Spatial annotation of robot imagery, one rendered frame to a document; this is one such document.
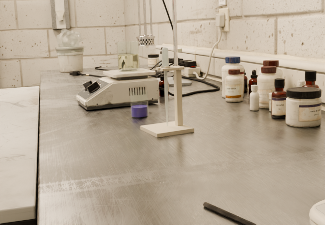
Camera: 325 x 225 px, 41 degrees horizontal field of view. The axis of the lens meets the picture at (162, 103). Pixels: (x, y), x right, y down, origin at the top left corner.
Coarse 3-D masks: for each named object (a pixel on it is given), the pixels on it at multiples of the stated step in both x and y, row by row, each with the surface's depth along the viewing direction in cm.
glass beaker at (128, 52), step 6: (120, 42) 116; (126, 42) 116; (132, 42) 116; (138, 42) 118; (120, 48) 117; (126, 48) 116; (132, 48) 117; (138, 48) 119; (120, 54) 117; (126, 54) 117; (132, 54) 117; (138, 54) 119; (120, 60) 118; (126, 60) 117; (132, 60) 117; (138, 60) 119; (120, 66) 118; (126, 66) 117; (132, 66) 117; (138, 66) 119
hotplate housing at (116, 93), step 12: (108, 84) 112; (120, 84) 113; (132, 84) 114; (144, 84) 115; (156, 84) 116; (96, 96) 111; (108, 96) 112; (120, 96) 113; (156, 96) 117; (96, 108) 112
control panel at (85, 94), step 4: (96, 80) 123; (100, 80) 120; (100, 84) 116; (104, 84) 114; (100, 88) 113; (80, 92) 120; (84, 92) 118; (88, 92) 115; (84, 96) 114; (88, 96) 112
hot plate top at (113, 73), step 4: (140, 68) 126; (104, 72) 120; (108, 72) 118; (112, 72) 118; (116, 72) 118; (120, 72) 117; (124, 72) 117; (128, 72) 116; (132, 72) 116; (136, 72) 116; (140, 72) 115; (144, 72) 115; (148, 72) 116; (152, 72) 116; (112, 76) 113; (116, 76) 113; (120, 76) 113; (124, 76) 113; (128, 76) 114
